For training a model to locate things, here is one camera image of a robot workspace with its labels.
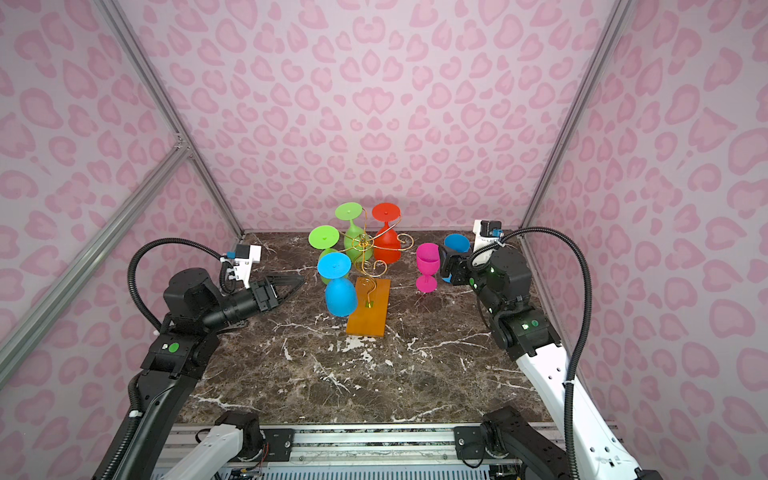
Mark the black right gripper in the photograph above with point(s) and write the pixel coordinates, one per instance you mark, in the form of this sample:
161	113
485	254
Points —
462	261

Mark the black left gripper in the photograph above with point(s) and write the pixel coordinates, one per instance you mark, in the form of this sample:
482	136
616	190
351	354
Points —
266	295

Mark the magenta wine glass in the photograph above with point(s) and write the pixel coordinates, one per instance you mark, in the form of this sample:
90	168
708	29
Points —
428	264

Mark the blue wine glass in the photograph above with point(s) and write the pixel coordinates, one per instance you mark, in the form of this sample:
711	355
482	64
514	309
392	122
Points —
456	243
340	294

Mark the blue front wine glass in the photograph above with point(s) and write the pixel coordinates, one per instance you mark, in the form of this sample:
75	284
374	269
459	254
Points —
340	294

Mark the green wine glass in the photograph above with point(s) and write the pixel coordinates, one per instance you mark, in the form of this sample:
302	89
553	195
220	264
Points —
355	237
324	238

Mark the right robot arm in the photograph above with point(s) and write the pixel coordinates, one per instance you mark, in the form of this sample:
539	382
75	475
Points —
591	449

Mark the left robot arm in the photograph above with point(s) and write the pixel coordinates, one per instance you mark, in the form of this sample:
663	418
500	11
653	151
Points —
177	360

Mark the red wine glass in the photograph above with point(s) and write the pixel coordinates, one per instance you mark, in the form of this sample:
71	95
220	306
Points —
386	242

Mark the orange wooden rack base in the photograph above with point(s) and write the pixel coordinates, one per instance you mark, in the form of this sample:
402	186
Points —
369	319

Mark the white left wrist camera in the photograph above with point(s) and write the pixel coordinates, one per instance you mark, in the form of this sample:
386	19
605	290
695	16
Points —
237	266

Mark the gold wire glass rack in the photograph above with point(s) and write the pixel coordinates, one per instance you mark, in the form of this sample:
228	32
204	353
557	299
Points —
373	268

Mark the aluminium diagonal frame bar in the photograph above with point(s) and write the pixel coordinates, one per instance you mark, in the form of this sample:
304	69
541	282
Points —
38	321

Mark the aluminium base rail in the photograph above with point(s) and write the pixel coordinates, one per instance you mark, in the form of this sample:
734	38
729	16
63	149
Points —
358	451

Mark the aluminium frame post right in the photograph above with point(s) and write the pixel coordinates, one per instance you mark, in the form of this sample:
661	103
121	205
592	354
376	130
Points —
620	16

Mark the aluminium frame post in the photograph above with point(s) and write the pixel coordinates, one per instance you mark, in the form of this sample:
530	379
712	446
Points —
128	40
620	16

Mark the aluminium frame post left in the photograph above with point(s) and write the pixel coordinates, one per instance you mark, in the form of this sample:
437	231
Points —
128	40

